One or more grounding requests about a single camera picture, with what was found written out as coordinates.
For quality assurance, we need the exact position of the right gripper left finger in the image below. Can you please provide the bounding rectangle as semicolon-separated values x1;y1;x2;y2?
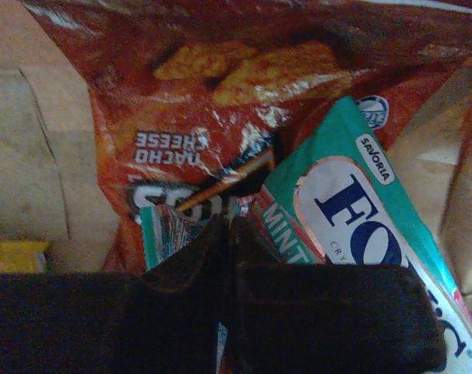
0;216;225;373

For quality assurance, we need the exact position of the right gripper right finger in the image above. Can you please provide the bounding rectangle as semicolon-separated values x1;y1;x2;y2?
229;218;446;373

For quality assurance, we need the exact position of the teal mint candy bag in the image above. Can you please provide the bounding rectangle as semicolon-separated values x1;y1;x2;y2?
140;97;472;373

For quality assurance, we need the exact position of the yellow candy packet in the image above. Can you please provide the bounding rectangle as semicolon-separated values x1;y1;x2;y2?
0;241;50;273

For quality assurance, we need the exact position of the red brown paper bag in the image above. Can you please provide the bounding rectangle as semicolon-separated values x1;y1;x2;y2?
0;0;472;305

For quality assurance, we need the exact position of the red Doritos chips bag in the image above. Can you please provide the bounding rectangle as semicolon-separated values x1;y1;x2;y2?
23;1;472;273

